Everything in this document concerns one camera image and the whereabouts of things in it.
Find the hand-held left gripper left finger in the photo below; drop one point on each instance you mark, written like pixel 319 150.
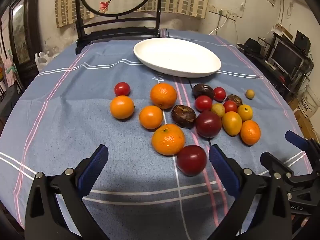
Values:
pixel 93 166

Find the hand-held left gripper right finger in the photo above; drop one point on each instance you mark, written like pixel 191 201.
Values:
pixel 222 167

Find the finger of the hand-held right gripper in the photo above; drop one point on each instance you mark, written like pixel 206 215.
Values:
pixel 273 160
pixel 296 140

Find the dark red plum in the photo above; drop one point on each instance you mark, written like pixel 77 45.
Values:
pixel 191 160
pixel 208 124

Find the mandarin orange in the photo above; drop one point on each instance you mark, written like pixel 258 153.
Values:
pixel 250 132
pixel 151 117
pixel 163 95
pixel 168 139

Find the oval yellow-orange kumquat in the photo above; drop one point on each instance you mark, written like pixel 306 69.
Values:
pixel 232 123

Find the small yellow lemon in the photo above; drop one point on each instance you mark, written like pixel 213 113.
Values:
pixel 245 112

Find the wrinkled brown passion fruit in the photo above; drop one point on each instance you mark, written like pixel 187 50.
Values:
pixel 203 91
pixel 183 116

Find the small tan longan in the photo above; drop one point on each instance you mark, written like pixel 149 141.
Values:
pixel 250 94

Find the smooth round orange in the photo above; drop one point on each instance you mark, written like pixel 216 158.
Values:
pixel 122 107

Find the small brown passion fruit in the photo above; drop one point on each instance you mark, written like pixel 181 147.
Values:
pixel 234 99

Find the red cherry tomato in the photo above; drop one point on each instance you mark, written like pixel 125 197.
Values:
pixel 219 94
pixel 203 103
pixel 122 89
pixel 230 106

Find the white oval plate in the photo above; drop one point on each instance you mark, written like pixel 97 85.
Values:
pixel 176 56

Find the white bucket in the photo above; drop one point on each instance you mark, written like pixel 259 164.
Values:
pixel 310 102

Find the small pale yellow plum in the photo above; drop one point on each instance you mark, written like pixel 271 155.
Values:
pixel 218 109

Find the black desk rack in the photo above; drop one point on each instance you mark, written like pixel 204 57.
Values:
pixel 280 80

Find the computer monitor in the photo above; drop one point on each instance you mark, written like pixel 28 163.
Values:
pixel 286 56

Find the black speaker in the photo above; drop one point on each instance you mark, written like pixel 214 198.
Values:
pixel 302 42

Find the black hat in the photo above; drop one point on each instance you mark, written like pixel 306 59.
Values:
pixel 251 46

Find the white plastic bag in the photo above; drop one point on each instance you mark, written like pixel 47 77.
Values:
pixel 43 60

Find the white power strip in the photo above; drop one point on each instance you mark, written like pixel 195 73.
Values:
pixel 228 14

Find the dark framed painting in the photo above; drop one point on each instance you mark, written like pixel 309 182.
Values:
pixel 21 35

